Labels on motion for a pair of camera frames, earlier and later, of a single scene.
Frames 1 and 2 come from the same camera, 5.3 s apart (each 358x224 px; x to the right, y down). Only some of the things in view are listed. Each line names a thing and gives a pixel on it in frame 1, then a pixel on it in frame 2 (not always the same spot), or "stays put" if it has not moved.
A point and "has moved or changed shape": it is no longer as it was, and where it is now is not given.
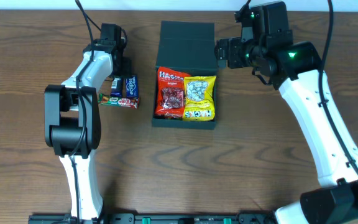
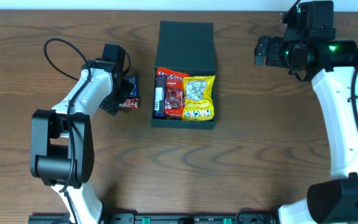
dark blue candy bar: x=117 y=87 has moved or changed shape
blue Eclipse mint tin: x=132 y=86 stays put
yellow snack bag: x=199 y=98 stays put
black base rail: x=156 y=218 stays put
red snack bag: x=170 y=94 stays put
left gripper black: x=125 y=66 → x=117 y=100
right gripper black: x=221 y=53 → x=262 y=50
